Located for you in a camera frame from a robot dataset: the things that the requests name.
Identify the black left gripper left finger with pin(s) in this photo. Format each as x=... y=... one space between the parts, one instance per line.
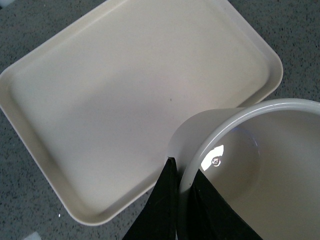
x=158 y=219

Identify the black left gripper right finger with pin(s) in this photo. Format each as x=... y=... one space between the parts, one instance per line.
x=211 y=217

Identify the white smiley mug black handle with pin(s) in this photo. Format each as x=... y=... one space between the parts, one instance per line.
x=264 y=160

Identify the pink rectangular plastic tray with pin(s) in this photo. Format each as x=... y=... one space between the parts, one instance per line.
x=97 y=104

